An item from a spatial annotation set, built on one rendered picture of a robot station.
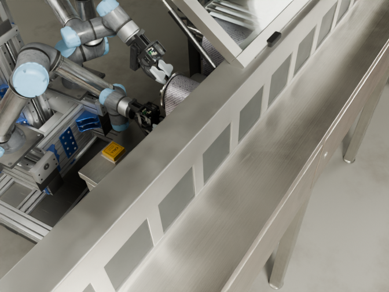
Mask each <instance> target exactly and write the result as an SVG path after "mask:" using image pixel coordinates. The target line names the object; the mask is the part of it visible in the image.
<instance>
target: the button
mask: <svg viewBox="0 0 389 292"><path fill-rule="evenodd" d="M124 152H125V148H124V147H122V146H120V145H119V144H117V143H115V142H111V143H110V144H109V145H108V146H107V147H106V148H105V149H104V150H103V151H102V154H103V155H104V156H106V157H107V158H109V159H111V160H113V161H114V162H115V161H116V160H117V159H118V158H119V157H120V156H121V155H122V154H123V153H124Z"/></svg>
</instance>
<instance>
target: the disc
mask: <svg viewBox="0 0 389 292"><path fill-rule="evenodd" d="M177 75H183V76H185V74H184V73H183V72H181V71H178V72H175V73H174V74H172V75H171V76H170V77H169V78H168V80H167V82H166V83H165V85H164V88H163V90H162V95H161V105H162V107H163V108H164V109H165V105H164V95H165V92H166V89H167V86H168V85H169V83H170V82H171V80H172V79H173V78H174V77H176V76H177ZM185 77H186V76H185Z"/></svg>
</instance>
